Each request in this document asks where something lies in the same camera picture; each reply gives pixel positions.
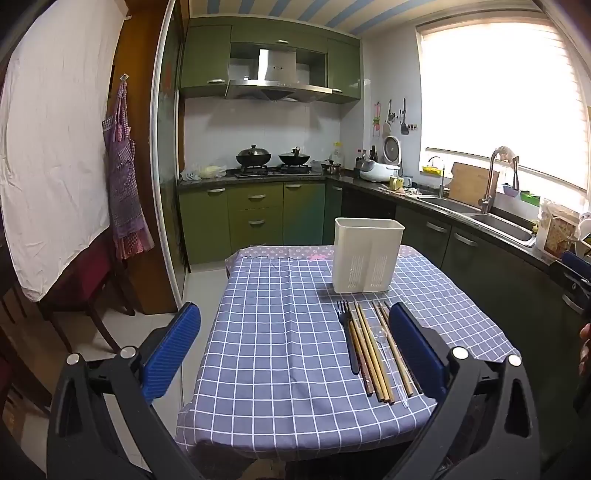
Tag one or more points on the black built-in dishwasher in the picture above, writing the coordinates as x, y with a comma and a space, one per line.
369, 203

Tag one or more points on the group of sauce bottles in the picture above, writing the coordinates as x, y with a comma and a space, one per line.
365, 157

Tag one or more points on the gas stove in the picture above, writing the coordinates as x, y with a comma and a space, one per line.
277, 172

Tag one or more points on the pink dishcloth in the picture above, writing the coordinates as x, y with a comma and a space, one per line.
399, 190

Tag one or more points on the dark wooden chair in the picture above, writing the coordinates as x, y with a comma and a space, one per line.
87, 277

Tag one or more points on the person's right hand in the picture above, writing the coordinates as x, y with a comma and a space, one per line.
585, 348

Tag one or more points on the green base cabinets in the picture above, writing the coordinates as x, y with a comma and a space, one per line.
254, 217

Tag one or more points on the dark green counter cabinets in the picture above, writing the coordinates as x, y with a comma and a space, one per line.
485, 277

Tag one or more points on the clear plastic food jar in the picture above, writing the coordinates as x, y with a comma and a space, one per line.
558, 230

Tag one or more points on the white rice cooker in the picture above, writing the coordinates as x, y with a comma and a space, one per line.
376, 170

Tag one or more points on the black wok with lid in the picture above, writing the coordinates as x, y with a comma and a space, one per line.
254, 158

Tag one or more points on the hanging black spatula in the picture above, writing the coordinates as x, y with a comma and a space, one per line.
404, 122

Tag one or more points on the clear plastic spoon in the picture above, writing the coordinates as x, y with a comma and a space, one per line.
392, 369

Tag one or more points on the small steel faucet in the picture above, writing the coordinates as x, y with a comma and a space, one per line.
442, 177

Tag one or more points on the steel double sink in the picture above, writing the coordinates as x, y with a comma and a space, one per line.
498, 224

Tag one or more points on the hanging ladle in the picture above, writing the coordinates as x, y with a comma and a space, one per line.
388, 113

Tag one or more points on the black plastic fork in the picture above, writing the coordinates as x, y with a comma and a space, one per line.
348, 337

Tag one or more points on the pink hanging rack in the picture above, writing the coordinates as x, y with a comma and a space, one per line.
377, 119

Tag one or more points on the dish rack with dishes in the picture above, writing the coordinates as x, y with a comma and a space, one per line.
584, 235

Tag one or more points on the yellow sponge tray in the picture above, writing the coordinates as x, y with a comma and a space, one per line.
433, 170

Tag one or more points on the purple patterned cloth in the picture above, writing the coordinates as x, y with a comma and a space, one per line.
286, 252

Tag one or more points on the purple hanging basket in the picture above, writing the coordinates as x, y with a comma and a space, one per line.
511, 189

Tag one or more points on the plastic bag with food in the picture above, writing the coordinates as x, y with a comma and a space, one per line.
207, 172

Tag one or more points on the blue checkered tablecloth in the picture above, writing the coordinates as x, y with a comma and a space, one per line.
277, 350

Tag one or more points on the white hanging sheet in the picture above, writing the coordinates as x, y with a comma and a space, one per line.
51, 152

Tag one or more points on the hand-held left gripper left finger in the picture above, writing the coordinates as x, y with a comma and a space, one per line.
174, 350

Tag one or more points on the purple checkered apron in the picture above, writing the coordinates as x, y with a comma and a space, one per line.
124, 184

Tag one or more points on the cooking oil bottle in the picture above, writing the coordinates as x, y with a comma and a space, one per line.
338, 154

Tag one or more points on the row of bamboo chopsticks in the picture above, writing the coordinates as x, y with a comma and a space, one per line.
396, 348

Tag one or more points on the wooden cutting board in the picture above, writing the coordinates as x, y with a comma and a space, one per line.
468, 184

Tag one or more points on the glass sliding door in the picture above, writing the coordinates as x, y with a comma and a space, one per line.
168, 161

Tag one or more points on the green plastic container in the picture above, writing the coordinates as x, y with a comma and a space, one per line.
530, 197

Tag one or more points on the yellow mug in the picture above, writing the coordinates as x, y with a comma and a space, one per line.
395, 183

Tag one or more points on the small steel pot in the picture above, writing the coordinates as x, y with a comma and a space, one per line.
331, 168

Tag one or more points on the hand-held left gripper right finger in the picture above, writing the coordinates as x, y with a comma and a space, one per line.
413, 350

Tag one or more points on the tall steel faucet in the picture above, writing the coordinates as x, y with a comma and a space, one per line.
488, 184

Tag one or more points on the steel range hood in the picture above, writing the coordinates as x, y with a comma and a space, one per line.
274, 83

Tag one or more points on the white plastic utensil holder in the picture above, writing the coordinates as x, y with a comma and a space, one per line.
367, 254

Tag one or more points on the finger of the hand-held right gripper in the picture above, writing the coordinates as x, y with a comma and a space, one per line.
575, 300
576, 264

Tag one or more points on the green wall cabinets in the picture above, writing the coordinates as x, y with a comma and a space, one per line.
203, 60

